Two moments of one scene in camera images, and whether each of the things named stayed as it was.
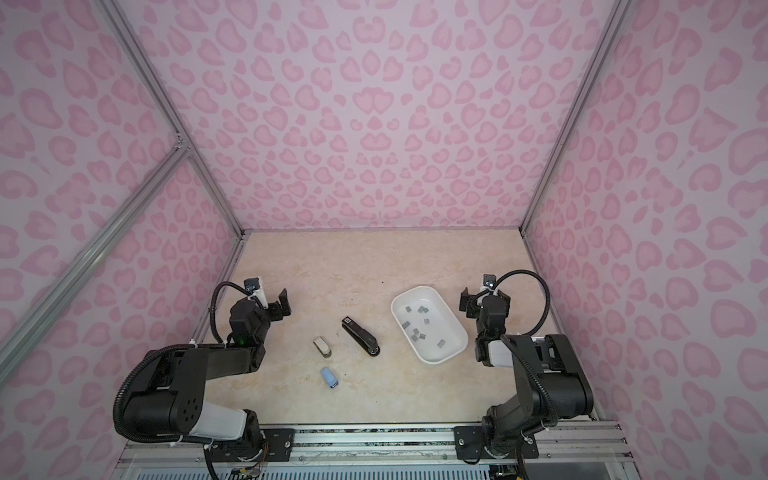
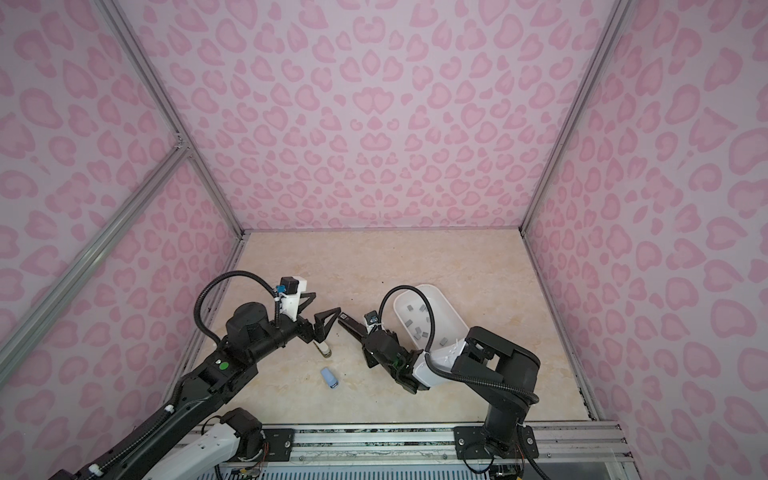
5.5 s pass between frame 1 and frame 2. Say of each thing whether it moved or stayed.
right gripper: moved
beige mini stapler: stayed
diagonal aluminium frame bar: stayed
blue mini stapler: stayed
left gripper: moved
